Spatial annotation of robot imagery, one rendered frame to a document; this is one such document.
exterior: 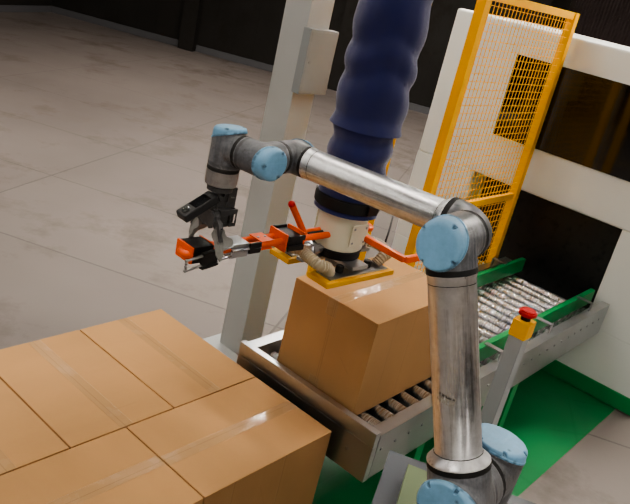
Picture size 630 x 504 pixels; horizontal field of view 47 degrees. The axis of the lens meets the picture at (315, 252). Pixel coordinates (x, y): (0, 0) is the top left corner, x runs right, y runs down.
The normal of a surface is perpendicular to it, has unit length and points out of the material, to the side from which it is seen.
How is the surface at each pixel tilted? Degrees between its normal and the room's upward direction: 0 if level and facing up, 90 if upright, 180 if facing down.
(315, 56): 90
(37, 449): 0
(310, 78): 90
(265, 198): 90
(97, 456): 0
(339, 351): 90
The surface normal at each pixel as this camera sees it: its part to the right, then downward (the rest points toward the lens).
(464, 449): 0.05, 0.16
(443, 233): -0.59, 0.05
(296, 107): 0.73, 0.40
